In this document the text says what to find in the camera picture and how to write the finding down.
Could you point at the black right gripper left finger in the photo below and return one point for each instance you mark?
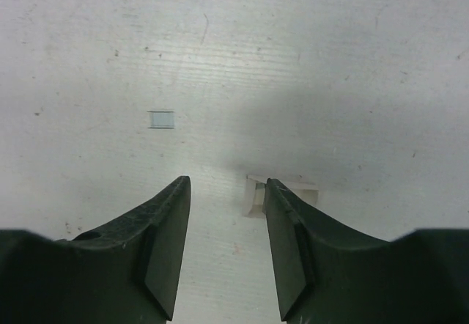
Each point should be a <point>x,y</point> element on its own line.
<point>124,271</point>

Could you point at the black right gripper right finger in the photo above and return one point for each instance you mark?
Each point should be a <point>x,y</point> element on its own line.
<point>328,272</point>

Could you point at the small staple strip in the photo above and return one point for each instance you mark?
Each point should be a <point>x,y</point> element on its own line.
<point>161,120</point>

